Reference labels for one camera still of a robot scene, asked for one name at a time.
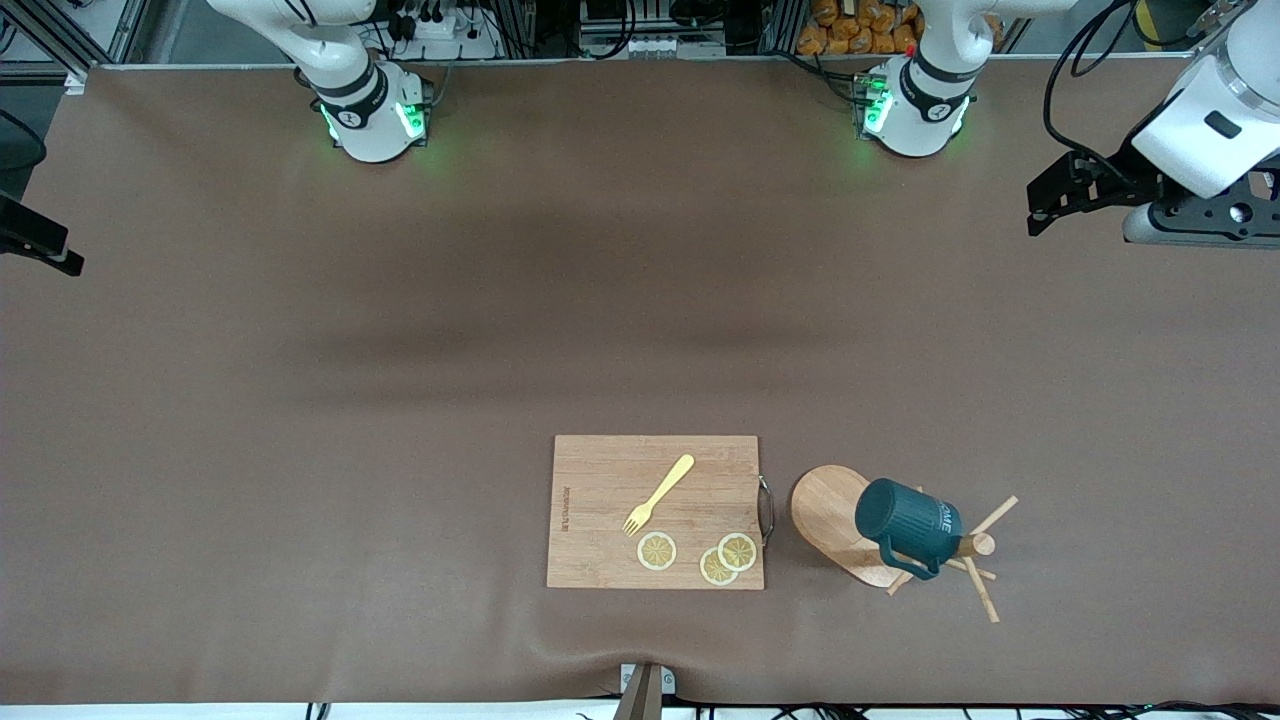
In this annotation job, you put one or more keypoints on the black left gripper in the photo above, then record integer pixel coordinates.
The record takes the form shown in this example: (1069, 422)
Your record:
(1117, 176)

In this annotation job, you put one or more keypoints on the wooden cup rack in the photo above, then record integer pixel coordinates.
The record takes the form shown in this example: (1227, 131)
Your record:
(825, 505)

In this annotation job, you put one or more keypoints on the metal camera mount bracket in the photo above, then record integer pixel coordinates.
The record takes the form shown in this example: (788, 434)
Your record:
(645, 690)

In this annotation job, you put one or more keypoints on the black and white electronics rack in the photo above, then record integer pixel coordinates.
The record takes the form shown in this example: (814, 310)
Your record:
(640, 30)

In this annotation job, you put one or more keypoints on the brown table cover mat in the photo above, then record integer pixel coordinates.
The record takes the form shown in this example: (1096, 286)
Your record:
(400, 500)

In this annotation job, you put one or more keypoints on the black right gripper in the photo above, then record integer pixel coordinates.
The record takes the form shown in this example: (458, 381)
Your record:
(30, 236)

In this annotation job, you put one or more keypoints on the aluminium frame with diagonal struts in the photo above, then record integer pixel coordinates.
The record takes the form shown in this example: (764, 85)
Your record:
(75, 82)

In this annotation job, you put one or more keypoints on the white power strip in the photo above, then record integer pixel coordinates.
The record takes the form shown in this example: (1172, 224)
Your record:
(440, 28)

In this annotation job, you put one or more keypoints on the yellow plastic fork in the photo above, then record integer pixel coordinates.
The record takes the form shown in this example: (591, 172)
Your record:
(662, 490)

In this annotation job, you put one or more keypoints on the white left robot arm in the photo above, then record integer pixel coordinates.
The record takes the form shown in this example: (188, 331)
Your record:
(1220, 130)

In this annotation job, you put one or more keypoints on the dark green cup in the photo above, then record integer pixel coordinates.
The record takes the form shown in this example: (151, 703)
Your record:
(905, 520)

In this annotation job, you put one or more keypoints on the lemon slice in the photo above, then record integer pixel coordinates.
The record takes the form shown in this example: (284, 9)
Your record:
(712, 570)
(657, 551)
(738, 551)

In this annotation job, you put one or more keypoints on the wooden cutting board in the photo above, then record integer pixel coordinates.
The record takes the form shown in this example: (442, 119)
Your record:
(600, 520)

